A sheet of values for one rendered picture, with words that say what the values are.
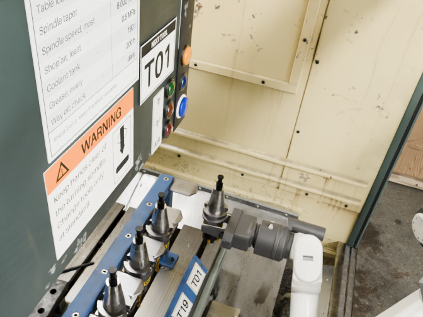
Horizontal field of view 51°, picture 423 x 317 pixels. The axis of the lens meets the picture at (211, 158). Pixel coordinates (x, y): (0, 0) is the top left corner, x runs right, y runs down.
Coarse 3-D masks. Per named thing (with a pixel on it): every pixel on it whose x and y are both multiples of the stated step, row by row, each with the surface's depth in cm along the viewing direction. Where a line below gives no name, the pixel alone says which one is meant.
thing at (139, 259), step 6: (144, 240) 91; (132, 246) 91; (138, 246) 90; (144, 246) 91; (132, 252) 91; (138, 252) 91; (144, 252) 91; (132, 258) 92; (138, 258) 91; (144, 258) 92; (132, 264) 93; (138, 264) 92; (144, 264) 93
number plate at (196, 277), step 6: (192, 270) 127; (198, 270) 130; (192, 276) 127; (198, 276) 129; (204, 276) 131; (186, 282) 124; (192, 282) 126; (198, 282) 128; (192, 288) 125; (198, 288) 127
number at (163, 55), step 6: (168, 42) 53; (162, 48) 51; (168, 48) 53; (156, 54) 50; (162, 54) 52; (168, 54) 54; (156, 60) 51; (162, 60) 52; (168, 60) 54; (156, 66) 51; (162, 66) 53; (168, 66) 55; (156, 72) 52; (162, 72) 54; (156, 78) 52
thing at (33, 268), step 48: (0, 0) 25; (144, 0) 43; (0, 48) 26; (0, 96) 28; (0, 144) 29; (144, 144) 55; (0, 192) 30; (0, 240) 32; (48, 240) 39; (0, 288) 33; (48, 288) 41
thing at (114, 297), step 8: (104, 288) 83; (112, 288) 81; (120, 288) 83; (104, 296) 83; (112, 296) 82; (120, 296) 84; (104, 304) 84; (112, 304) 83; (120, 304) 84; (112, 312) 84
